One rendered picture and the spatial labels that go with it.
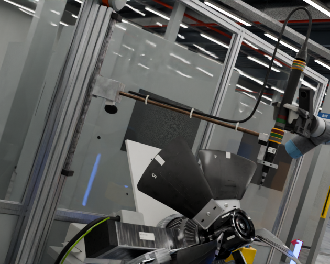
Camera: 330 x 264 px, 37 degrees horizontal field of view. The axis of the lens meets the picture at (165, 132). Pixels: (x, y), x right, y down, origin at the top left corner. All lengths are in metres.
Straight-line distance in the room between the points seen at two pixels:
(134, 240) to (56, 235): 0.69
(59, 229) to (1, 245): 0.24
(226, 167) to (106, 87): 0.52
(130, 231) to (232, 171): 0.49
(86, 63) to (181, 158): 0.53
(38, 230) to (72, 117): 0.43
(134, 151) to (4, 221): 0.56
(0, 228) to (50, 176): 0.30
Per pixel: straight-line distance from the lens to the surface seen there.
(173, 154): 1.52
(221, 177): 1.75
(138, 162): 1.79
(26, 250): 1.90
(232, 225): 1.55
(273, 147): 1.68
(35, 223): 1.87
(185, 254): 1.35
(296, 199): 6.45
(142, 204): 1.72
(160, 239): 1.54
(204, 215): 1.59
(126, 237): 1.45
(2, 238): 2.00
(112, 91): 1.77
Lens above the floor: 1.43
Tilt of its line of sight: level
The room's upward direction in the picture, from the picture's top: 18 degrees clockwise
